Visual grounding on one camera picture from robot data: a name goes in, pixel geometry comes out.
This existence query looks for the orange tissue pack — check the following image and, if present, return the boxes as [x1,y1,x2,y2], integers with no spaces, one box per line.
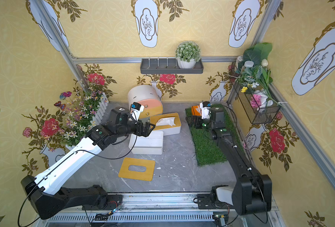
[191,106,201,116]
[156,117,176,126]

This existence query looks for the wooden slotted lid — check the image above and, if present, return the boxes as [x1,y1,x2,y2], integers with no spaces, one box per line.
[118,158,156,182]
[149,113,182,130]

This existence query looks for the white plastic box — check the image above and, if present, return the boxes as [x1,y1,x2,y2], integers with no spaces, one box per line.
[149,113,182,136]
[129,131,164,155]

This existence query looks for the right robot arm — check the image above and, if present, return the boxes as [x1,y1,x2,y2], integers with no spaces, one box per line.
[186,107,272,215]

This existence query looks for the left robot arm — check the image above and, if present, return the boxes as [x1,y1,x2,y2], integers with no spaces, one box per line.
[21,103,156,220]

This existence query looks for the green artificial grass mat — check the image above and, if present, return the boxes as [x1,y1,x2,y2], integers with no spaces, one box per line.
[185,104,246,166]

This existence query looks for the round pastel drawer cabinet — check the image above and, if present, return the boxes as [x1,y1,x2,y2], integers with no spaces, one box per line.
[128,85,163,119]

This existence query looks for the white fence flower planter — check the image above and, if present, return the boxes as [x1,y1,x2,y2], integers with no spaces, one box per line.
[60,87,109,146]

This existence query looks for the artificial flower bouquet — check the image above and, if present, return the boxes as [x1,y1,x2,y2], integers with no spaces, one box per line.
[236,43,282,110]

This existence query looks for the potted green succulent plant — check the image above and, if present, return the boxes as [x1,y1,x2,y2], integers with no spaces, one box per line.
[176,41,201,69]

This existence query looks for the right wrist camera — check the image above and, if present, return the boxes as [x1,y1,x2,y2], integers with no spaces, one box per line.
[199,101,211,119]

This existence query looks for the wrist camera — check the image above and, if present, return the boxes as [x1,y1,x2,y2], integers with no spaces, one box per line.
[199,101,211,119]
[131,102,144,121]

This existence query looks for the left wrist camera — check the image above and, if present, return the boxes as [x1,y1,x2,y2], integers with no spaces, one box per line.
[131,102,144,121]

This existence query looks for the black wire wall basket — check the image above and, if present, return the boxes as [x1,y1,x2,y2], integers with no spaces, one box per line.
[233,59,281,125]

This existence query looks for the grey wall shelf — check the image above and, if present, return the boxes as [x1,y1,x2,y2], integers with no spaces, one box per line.
[140,58,204,74]

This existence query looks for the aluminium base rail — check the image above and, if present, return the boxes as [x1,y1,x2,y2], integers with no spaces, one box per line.
[34,192,285,227]

